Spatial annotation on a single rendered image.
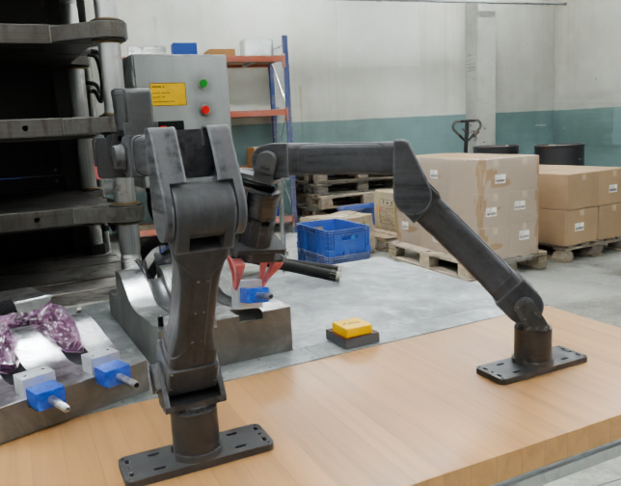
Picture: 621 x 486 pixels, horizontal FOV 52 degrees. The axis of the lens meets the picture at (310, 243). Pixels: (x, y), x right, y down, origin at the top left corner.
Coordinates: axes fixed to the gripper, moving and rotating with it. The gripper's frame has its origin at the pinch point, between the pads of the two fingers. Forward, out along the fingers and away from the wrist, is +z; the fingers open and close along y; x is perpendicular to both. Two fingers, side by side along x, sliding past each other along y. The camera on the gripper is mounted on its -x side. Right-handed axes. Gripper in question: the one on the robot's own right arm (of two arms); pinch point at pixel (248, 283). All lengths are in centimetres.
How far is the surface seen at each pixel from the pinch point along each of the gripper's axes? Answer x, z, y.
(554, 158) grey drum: -412, 114, -552
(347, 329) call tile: 9.2, 6.0, -18.4
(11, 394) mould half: 12.5, 9.0, 41.5
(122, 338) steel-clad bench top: -18.9, 23.8, 18.5
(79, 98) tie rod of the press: -146, 7, 12
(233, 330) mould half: 4.6, 7.0, 3.5
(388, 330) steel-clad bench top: 6.2, 9.7, -30.8
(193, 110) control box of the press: -93, -6, -14
